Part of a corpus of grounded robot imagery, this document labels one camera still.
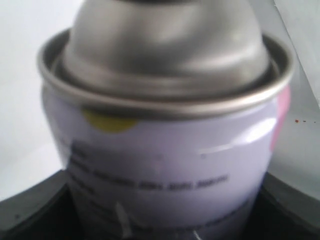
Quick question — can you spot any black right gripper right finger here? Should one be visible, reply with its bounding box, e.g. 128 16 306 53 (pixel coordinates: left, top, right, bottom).
246 173 320 240

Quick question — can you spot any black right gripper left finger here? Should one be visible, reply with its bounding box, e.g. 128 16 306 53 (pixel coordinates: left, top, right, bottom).
0 170 83 240

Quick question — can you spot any silver spray can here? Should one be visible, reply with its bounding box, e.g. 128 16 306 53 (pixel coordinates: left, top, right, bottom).
37 0 294 240

